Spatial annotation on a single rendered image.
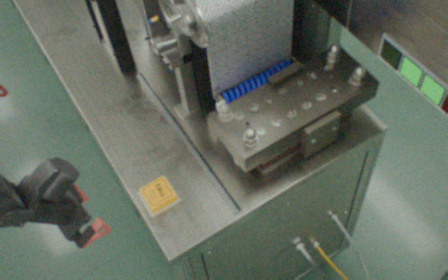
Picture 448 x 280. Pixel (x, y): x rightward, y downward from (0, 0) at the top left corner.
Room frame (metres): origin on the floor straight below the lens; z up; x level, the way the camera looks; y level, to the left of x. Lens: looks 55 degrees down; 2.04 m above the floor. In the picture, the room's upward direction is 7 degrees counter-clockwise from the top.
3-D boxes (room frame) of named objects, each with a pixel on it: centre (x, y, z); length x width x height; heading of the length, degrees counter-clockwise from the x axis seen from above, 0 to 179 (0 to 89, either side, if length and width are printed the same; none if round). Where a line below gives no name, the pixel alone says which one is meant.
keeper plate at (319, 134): (0.71, -0.24, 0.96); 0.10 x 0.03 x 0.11; 116
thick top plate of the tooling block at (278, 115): (0.79, -0.19, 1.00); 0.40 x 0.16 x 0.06; 116
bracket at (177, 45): (0.89, 0.09, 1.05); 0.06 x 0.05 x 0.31; 116
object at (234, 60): (0.87, -0.10, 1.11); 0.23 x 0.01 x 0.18; 116
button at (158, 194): (0.63, 0.18, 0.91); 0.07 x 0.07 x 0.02; 26
